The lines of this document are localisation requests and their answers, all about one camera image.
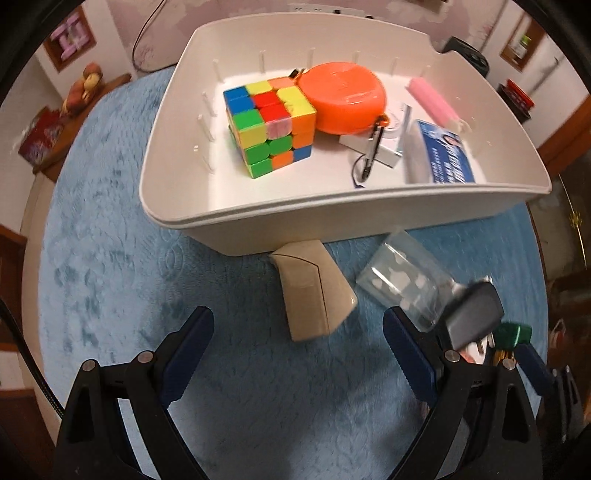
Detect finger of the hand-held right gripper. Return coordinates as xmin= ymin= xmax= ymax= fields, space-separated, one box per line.
xmin=518 ymin=344 xmax=583 ymax=444

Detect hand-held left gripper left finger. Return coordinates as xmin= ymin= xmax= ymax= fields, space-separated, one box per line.
xmin=53 ymin=305 xmax=215 ymax=480

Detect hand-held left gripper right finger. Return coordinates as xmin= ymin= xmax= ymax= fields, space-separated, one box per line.
xmin=383 ymin=307 xmax=541 ymax=480

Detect blue card box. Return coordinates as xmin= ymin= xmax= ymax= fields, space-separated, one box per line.
xmin=404 ymin=119 xmax=478 ymax=185

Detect black pen with cord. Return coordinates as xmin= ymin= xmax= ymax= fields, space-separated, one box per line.
xmin=351 ymin=117 xmax=389 ymax=189

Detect small white box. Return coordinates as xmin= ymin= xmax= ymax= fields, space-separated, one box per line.
xmin=339 ymin=104 xmax=411 ymax=169

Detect white plastic storage box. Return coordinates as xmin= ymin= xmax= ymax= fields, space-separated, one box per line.
xmin=137 ymin=15 xmax=553 ymax=257

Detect colourful puzzle cube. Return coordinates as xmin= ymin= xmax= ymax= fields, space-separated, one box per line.
xmin=223 ymin=79 xmax=318 ymax=180

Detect pink ribbed stick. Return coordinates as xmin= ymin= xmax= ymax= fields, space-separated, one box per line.
xmin=410 ymin=78 xmax=469 ymax=132

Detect orange round case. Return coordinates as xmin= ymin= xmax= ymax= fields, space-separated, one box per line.
xmin=299 ymin=61 xmax=387 ymax=136

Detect green and gold bottle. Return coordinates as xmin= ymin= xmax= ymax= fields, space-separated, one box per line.
xmin=494 ymin=323 xmax=532 ymax=365

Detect blue plush blanket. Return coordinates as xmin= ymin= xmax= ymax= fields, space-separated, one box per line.
xmin=21 ymin=69 xmax=550 ymax=480

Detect red gift box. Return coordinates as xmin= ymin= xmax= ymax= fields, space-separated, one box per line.
xmin=18 ymin=106 xmax=70 ymax=164

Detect wooden television cabinet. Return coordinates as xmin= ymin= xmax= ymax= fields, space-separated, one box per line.
xmin=32 ymin=74 xmax=132 ymax=181

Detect dark green air fryer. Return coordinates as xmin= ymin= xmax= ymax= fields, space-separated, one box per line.
xmin=443 ymin=37 xmax=490 ymax=77

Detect pink dumbbells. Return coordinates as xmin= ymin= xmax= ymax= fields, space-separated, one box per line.
xmin=51 ymin=14 xmax=93 ymax=54

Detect black braided cable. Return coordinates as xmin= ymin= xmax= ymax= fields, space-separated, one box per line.
xmin=0 ymin=295 xmax=65 ymax=421

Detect black television cable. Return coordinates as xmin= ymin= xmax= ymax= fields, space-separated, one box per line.
xmin=131 ymin=0 xmax=167 ymax=72

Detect white wall socket strip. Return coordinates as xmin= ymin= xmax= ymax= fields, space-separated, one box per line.
xmin=288 ymin=2 xmax=342 ymax=14

